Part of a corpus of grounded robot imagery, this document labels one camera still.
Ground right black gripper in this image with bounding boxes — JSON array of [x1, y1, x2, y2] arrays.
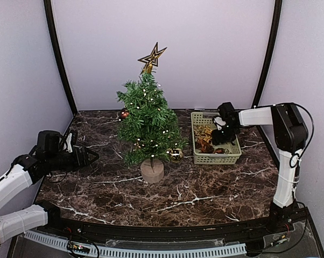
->
[[212, 124, 240, 145]]

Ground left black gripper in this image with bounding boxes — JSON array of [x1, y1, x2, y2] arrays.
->
[[47, 146, 99, 173]]

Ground green plastic basket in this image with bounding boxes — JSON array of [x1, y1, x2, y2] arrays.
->
[[191, 111, 242, 164]]

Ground gold black bauble ornament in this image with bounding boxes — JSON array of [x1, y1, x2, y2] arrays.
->
[[167, 148, 184, 163]]

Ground red bauble ornament back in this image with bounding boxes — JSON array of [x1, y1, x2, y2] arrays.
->
[[119, 108, 130, 121]]

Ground small green christmas tree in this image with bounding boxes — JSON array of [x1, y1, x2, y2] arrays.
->
[[117, 73, 187, 166]]

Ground thin wire fairy light string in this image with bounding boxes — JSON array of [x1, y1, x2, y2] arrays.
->
[[117, 83, 181, 159]]

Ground gold star tree topper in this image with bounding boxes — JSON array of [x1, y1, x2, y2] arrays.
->
[[138, 42, 167, 74]]

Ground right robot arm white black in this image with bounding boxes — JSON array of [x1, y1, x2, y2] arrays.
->
[[212, 102, 314, 209]]

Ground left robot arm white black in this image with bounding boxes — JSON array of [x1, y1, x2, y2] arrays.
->
[[0, 130, 99, 245]]

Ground round wooden tree base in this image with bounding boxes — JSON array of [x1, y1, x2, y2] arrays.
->
[[140, 159, 164, 183]]

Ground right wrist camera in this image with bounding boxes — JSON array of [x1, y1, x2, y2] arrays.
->
[[212, 116, 227, 131]]

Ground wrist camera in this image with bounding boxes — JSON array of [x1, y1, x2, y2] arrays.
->
[[61, 130, 78, 153], [212, 116, 227, 131]]

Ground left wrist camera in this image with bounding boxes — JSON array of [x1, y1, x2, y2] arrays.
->
[[61, 130, 78, 153]]

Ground black front rail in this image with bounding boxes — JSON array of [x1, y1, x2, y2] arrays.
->
[[37, 217, 294, 243]]

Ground white slotted cable duct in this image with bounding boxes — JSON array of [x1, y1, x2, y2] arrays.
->
[[24, 231, 246, 257]]

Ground left black frame post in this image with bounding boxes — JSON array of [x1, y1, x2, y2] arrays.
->
[[43, 0, 78, 116]]

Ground black frame post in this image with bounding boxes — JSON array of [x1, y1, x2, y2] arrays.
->
[[43, 0, 78, 116], [251, 0, 283, 108]]

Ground right black frame post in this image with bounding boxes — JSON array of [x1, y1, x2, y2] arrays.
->
[[251, 0, 283, 108]]

